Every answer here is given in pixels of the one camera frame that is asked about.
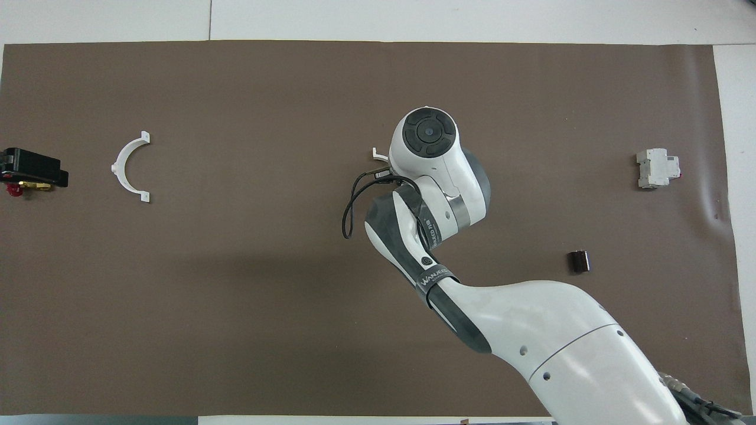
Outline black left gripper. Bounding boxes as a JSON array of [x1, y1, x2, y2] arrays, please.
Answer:
[[0, 147, 70, 189]]

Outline brown paper table mat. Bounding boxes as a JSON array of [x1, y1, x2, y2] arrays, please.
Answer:
[[0, 40, 754, 417]]

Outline white circuit breaker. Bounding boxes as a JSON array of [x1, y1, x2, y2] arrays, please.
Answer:
[[636, 148, 681, 190]]

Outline brass valve with red handle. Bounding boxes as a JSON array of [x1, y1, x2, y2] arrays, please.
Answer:
[[0, 179, 53, 199]]

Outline gray braided cable bundle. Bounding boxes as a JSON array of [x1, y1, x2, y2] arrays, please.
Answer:
[[658, 371, 746, 425]]

